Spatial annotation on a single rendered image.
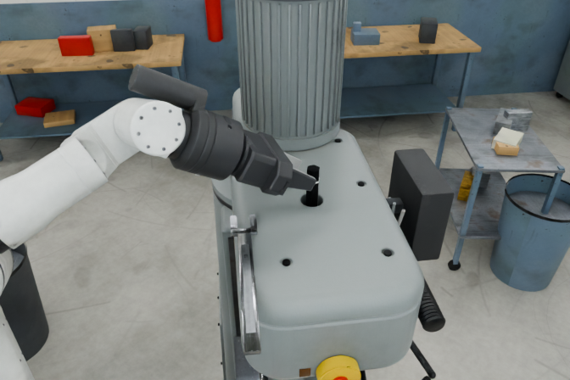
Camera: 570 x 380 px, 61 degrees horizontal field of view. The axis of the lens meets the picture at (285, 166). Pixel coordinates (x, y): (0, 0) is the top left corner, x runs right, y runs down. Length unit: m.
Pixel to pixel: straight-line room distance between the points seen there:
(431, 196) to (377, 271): 0.48
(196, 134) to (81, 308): 2.79
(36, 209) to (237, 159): 0.24
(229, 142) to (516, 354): 2.72
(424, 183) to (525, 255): 2.22
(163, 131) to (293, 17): 0.33
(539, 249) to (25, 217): 3.00
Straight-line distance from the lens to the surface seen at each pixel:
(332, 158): 0.90
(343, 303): 0.64
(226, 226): 1.31
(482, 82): 6.03
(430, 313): 0.76
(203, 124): 0.63
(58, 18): 5.21
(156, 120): 0.58
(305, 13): 0.81
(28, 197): 0.60
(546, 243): 3.26
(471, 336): 3.17
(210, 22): 4.87
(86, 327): 3.24
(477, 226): 3.42
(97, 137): 0.66
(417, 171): 1.19
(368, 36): 4.59
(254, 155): 0.65
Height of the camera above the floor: 2.36
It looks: 33 degrees down
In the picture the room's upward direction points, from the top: straight up
